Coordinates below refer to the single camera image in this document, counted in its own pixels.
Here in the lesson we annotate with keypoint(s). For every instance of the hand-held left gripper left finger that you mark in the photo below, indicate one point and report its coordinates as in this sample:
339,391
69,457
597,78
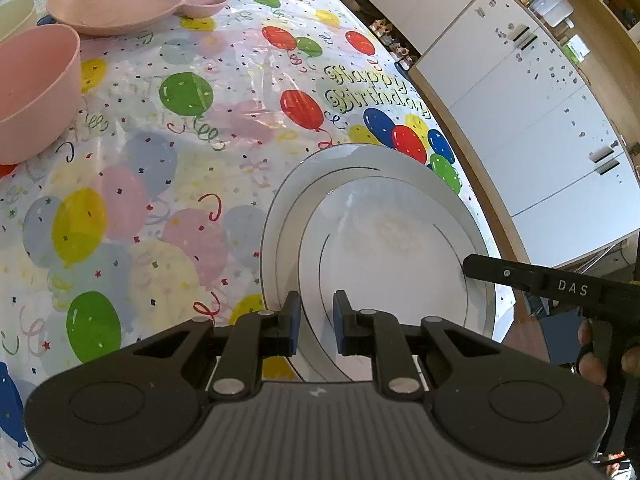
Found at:
295,327

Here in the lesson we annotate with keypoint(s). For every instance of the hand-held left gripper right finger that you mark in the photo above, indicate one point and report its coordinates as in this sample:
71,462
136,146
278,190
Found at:
339,327

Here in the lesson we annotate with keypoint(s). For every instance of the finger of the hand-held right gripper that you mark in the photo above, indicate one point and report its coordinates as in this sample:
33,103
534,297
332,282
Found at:
492,271

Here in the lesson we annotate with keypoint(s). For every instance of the small white plate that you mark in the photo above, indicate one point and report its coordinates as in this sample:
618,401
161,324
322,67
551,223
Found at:
395,255

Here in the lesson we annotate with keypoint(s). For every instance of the large white plate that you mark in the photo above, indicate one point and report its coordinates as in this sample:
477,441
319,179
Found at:
300,195

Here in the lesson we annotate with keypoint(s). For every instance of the person's right hand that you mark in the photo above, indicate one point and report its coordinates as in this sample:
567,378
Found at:
592,367

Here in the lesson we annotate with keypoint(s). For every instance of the balloon print tablecloth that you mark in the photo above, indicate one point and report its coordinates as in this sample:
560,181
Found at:
175,210

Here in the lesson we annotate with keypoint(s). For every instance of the green and white box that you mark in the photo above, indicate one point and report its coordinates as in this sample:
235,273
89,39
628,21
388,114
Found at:
575,47

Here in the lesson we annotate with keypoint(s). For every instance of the row of small figurines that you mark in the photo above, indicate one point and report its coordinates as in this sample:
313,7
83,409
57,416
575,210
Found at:
395,42

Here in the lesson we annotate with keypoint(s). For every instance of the clear plastic storage container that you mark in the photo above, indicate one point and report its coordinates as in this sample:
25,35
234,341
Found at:
552,7

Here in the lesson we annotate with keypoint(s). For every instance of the pink bowl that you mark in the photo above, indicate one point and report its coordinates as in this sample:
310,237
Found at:
35,90

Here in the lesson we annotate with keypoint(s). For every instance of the cream bowl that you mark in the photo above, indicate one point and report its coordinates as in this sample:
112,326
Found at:
15,17

